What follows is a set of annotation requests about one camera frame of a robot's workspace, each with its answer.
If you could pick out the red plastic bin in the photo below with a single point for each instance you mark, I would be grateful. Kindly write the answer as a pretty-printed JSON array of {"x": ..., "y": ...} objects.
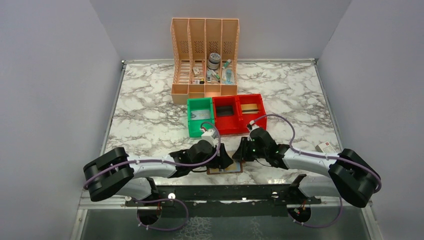
[
  {"x": 245, "y": 119},
  {"x": 227, "y": 117}
]

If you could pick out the small grey white bottle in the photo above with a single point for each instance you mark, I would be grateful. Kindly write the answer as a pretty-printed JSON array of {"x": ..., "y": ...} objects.
[{"x": 208, "y": 77}]

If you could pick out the black card in red bin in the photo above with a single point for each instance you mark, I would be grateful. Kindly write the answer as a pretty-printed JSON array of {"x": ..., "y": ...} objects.
[{"x": 225, "y": 111}]

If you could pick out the grey round tin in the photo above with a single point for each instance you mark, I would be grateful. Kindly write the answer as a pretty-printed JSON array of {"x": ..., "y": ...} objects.
[{"x": 214, "y": 61}]

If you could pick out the gold VIP card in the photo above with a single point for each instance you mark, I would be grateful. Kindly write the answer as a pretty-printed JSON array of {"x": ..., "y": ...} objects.
[{"x": 250, "y": 108}]

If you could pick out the orange plastic desk organizer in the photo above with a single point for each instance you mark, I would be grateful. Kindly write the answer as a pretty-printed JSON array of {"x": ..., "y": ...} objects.
[{"x": 193, "y": 39}]

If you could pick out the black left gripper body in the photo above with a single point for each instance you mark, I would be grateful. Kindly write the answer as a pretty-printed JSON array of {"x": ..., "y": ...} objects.
[{"x": 218, "y": 162}]

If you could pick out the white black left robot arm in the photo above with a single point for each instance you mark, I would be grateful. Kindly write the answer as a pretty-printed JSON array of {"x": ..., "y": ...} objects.
[{"x": 113, "y": 173}]

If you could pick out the small white red box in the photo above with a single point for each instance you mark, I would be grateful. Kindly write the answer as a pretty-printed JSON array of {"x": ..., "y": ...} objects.
[{"x": 326, "y": 147}]

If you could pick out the green white marker pen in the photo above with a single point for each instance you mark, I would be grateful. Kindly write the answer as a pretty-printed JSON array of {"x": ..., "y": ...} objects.
[{"x": 215, "y": 75}]

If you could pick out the small teal tube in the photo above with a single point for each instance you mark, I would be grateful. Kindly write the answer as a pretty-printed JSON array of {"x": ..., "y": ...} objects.
[{"x": 225, "y": 65}]

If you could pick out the aluminium frame rail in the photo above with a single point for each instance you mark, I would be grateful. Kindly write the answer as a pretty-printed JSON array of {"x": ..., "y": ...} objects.
[{"x": 298, "y": 192}]

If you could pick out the brown leather card holder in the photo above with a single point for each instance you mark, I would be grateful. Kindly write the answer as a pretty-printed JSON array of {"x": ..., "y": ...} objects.
[{"x": 217, "y": 171}]

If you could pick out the teal packaged item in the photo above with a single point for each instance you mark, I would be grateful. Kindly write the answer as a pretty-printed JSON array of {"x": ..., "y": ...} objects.
[{"x": 228, "y": 77}]

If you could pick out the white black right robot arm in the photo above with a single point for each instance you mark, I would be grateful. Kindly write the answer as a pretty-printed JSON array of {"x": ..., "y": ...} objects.
[{"x": 342, "y": 175}]

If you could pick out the green plastic bin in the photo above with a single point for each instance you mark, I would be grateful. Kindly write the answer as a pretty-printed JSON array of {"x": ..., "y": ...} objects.
[{"x": 194, "y": 127}]

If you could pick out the silver card in green bin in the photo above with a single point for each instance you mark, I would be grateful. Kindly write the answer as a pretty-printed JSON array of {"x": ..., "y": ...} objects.
[{"x": 203, "y": 114}]

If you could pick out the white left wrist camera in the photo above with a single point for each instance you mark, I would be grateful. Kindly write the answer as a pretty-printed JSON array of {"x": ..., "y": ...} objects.
[{"x": 212, "y": 136}]

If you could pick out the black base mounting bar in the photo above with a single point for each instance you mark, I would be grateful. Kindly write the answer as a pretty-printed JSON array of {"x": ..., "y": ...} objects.
[{"x": 215, "y": 209}]

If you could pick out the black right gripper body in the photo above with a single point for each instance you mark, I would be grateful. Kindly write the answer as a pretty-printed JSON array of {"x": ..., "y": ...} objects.
[{"x": 250, "y": 152}]

